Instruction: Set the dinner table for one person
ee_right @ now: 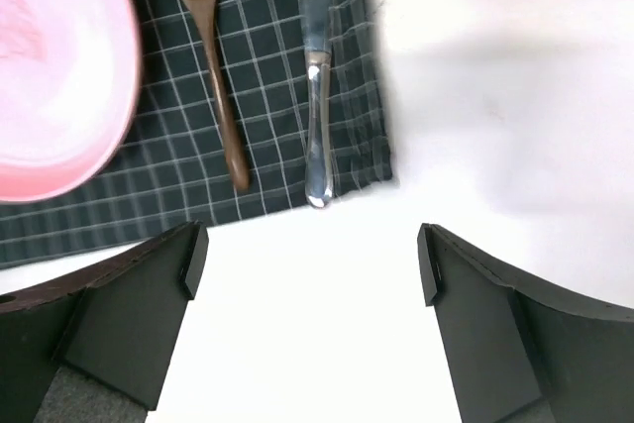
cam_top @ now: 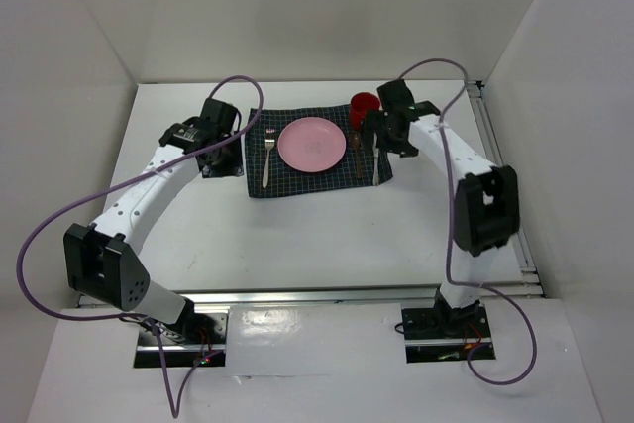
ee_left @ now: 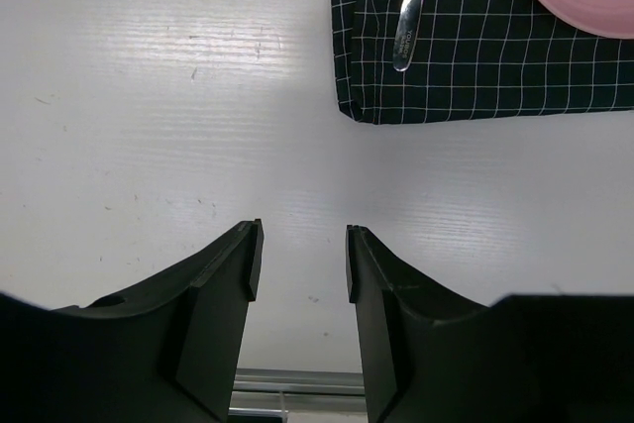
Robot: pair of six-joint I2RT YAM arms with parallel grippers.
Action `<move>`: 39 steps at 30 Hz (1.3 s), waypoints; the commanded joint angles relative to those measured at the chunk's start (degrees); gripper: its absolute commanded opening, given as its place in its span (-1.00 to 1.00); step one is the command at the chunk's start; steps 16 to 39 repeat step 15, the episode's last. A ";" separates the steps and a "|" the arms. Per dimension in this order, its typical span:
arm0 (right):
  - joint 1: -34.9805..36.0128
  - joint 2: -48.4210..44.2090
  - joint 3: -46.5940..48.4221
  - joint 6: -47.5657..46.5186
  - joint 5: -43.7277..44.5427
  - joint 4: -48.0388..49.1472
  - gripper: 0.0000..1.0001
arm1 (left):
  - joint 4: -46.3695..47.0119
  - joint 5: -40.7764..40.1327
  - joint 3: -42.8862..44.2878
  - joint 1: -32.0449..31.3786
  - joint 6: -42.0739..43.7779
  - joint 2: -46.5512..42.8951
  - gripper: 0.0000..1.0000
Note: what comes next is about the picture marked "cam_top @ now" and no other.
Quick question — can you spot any steel fork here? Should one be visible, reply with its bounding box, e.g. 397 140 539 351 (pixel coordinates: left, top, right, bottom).
262 128 276 189

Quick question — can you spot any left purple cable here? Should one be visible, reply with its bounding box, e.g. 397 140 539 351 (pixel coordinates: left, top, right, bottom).
15 74 264 418

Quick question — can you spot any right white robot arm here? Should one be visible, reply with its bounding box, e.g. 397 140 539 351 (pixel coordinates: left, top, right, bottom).
362 79 520 336

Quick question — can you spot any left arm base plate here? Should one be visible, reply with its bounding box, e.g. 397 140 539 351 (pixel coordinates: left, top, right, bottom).
133 309 229 369

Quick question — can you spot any purple cable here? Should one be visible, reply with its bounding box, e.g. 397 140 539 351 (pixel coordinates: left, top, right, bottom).
15 74 264 418
398 58 539 385

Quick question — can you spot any steel knife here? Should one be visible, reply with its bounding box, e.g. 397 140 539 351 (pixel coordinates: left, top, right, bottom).
372 133 380 186

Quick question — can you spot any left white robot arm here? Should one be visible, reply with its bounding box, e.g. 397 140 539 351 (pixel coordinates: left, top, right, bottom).
63 99 242 343

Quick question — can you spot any wooden spoon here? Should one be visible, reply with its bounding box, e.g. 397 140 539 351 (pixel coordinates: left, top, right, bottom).
350 130 363 180

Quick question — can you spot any aluminium front rail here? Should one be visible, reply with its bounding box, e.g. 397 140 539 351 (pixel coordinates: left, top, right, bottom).
183 285 436 306

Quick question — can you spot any red mug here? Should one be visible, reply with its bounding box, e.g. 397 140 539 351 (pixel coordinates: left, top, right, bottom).
349 92 381 131

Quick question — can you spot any dark checked cloth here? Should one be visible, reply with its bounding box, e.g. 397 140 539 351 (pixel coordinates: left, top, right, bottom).
245 105 392 198

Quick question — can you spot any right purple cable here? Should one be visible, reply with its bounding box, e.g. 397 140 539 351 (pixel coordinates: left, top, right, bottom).
398 58 539 385

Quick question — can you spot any pink plate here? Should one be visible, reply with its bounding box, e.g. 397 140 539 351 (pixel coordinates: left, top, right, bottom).
277 117 347 173

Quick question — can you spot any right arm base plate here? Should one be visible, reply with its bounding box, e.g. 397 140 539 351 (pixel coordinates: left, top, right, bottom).
394 306 496 364

